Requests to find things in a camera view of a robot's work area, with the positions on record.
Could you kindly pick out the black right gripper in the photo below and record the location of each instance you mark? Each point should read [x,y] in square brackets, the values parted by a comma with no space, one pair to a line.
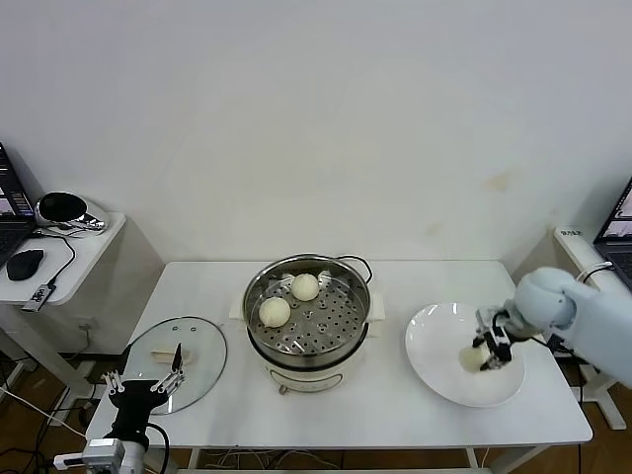
[511,326]

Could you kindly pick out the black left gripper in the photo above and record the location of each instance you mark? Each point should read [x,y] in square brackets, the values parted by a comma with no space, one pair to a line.
[135,400]

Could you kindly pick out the white steamed baozi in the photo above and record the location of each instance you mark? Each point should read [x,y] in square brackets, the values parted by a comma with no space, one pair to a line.
[470,359]
[304,287]
[274,312]

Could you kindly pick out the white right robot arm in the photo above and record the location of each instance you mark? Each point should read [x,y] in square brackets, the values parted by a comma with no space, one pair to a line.
[582,316]

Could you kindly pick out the steel perforated steamer basket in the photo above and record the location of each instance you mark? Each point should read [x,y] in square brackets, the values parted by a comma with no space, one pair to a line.
[345,289]

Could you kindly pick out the white round plate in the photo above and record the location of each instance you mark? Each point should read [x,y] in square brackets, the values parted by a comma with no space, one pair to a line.
[434,355]

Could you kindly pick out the white side table with label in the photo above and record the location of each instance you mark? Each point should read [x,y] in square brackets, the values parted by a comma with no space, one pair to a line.
[573,249]

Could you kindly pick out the grey usb hub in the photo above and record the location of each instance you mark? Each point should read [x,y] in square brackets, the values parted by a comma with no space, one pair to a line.
[38,295]

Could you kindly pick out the white side table with mouse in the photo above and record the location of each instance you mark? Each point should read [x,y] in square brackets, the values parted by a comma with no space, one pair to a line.
[94,247]

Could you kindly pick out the small printed table label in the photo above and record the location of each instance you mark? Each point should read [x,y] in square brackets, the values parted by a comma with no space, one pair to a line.
[572,233]

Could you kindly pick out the cream electric cooking pot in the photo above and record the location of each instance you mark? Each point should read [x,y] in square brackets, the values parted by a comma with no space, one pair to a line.
[306,377]

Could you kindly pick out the black computer mouse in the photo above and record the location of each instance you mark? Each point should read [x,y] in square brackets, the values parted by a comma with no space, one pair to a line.
[25,262]

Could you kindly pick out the chrome and black headset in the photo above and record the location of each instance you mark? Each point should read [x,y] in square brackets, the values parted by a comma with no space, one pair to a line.
[61,207]

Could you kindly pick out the black laptop beside mouse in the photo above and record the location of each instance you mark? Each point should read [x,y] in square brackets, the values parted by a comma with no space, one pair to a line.
[10,237]

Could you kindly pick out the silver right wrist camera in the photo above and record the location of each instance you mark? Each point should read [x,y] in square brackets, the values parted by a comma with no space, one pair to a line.
[486,318]

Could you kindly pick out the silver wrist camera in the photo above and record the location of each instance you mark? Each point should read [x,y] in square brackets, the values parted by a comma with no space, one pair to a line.
[486,318]
[101,451]

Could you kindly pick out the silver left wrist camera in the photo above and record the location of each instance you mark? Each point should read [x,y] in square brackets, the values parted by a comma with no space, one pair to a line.
[101,451]

